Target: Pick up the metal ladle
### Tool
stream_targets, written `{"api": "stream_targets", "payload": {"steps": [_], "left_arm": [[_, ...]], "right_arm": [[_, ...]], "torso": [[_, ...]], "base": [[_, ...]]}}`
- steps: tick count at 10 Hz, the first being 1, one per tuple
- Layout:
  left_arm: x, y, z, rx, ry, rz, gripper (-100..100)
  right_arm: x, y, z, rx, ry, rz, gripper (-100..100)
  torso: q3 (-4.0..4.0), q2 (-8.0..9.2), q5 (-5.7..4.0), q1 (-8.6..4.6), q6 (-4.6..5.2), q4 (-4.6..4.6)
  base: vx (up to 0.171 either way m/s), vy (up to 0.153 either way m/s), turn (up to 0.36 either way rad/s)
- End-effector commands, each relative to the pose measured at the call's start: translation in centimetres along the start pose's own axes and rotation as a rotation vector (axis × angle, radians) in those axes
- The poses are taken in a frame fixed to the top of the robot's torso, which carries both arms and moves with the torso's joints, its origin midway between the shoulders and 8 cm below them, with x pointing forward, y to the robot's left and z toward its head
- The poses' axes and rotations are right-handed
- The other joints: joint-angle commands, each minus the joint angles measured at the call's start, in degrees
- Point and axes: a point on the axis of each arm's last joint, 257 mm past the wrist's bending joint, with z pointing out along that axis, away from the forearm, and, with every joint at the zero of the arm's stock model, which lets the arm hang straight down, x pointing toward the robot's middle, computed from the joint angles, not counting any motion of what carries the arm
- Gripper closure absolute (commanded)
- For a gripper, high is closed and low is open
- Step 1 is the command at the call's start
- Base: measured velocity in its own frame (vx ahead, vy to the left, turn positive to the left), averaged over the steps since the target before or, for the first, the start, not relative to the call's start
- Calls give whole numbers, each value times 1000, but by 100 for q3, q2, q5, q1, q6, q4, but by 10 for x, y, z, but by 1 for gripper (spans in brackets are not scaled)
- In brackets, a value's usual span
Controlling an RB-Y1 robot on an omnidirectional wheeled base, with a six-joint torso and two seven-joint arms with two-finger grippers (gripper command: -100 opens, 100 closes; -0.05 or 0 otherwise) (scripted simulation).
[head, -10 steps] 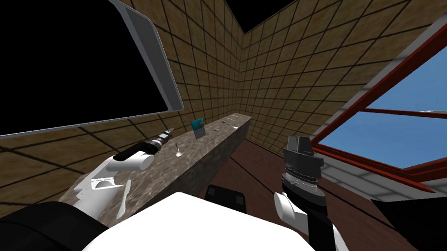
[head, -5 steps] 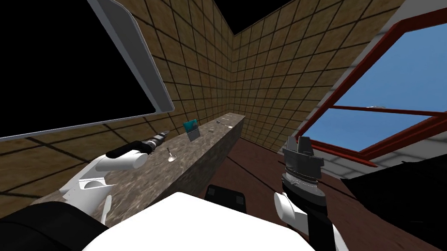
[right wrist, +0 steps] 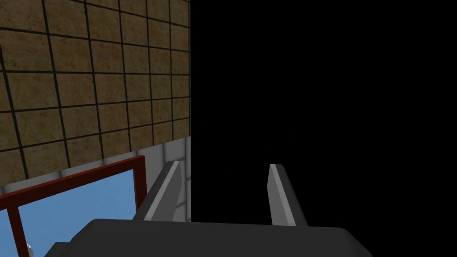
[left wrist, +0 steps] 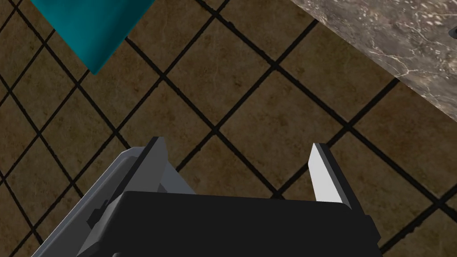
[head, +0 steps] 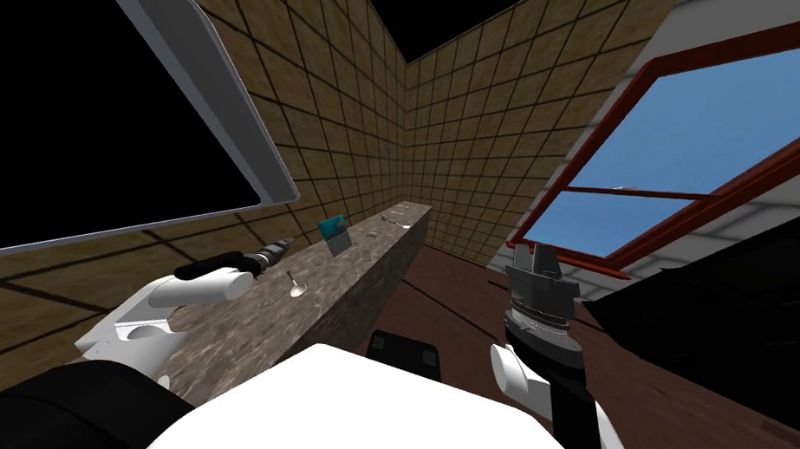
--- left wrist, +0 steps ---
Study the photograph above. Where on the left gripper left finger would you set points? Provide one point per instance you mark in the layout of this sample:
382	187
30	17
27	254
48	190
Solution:
151	171

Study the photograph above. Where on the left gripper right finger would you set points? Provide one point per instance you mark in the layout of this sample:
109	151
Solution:
325	182

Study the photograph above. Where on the teal flat panel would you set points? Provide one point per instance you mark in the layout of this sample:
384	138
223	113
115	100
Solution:
93	25

